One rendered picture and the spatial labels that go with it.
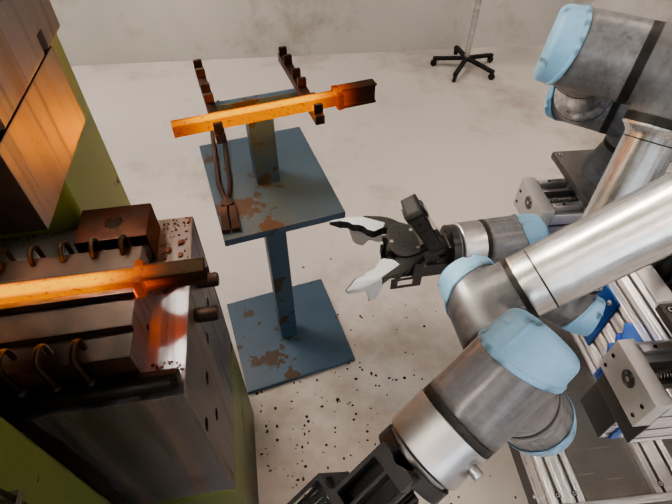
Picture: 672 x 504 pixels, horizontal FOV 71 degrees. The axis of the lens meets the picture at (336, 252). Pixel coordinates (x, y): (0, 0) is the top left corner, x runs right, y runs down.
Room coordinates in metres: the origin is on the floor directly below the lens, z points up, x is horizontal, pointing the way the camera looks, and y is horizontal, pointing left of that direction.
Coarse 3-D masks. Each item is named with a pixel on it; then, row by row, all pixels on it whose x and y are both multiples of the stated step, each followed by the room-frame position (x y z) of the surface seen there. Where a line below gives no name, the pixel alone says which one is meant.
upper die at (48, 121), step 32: (32, 96) 0.42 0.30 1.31; (64, 96) 0.49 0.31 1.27; (32, 128) 0.39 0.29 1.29; (64, 128) 0.45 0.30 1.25; (0, 160) 0.32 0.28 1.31; (32, 160) 0.36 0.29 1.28; (64, 160) 0.42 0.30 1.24; (0, 192) 0.32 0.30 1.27; (32, 192) 0.33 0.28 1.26; (0, 224) 0.32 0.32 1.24; (32, 224) 0.32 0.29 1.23
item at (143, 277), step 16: (96, 272) 0.45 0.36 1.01; (112, 272) 0.45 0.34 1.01; (128, 272) 0.45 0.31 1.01; (144, 272) 0.45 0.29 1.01; (160, 272) 0.45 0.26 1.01; (176, 272) 0.45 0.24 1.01; (192, 272) 0.45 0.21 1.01; (0, 288) 0.42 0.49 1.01; (16, 288) 0.42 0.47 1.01; (32, 288) 0.42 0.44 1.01; (48, 288) 0.42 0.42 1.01; (64, 288) 0.42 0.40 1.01; (80, 288) 0.42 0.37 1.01; (96, 288) 0.42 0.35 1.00; (112, 288) 0.43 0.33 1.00; (144, 288) 0.43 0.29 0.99; (160, 288) 0.44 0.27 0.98
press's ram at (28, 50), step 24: (0, 0) 0.45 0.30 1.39; (24, 0) 0.50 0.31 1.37; (48, 0) 0.56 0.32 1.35; (0, 24) 0.43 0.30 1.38; (24, 24) 0.48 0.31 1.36; (48, 24) 0.53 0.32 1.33; (0, 48) 0.41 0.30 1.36; (24, 48) 0.45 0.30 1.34; (0, 72) 0.39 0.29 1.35; (24, 72) 0.43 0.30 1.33; (0, 96) 0.37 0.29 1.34; (0, 120) 0.35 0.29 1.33
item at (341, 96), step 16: (368, 80) 0.96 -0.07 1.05; (304, 96) 0.91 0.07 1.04; (320, 96) 0.91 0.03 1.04; (336, 96) 0.91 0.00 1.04; (352, 96) 0.94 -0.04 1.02; (368, 96) 0.95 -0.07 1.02; (224, 112) 0.85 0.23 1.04; (240, 112) 0.85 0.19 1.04; (256, 112) 0.85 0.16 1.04; (272, 112) 0.86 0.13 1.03; (288, 112) 0.88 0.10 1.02; (176, 128) 0.80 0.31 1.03; (192, 128) 0.81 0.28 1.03; (208, 128) 0.82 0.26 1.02
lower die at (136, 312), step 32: (64, 256) 0.50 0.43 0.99; (96, 256) 0.50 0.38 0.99; (128, 256) 0.50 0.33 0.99; (128, 288) 0.43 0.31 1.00; (0, 320) 0.38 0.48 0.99; (32, 320) 0.38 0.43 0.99; (64, 320) 0.38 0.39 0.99; (96, 320) 0.38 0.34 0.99; (128, 320) 0.38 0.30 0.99; (32, 352) 0.33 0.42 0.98; (64, 352) 0.33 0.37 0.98; (96, 352) 0.33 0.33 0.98; (128, 352) 0.33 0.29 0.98; (0, 384) 0.29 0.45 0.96; (32, 384) 0.30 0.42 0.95
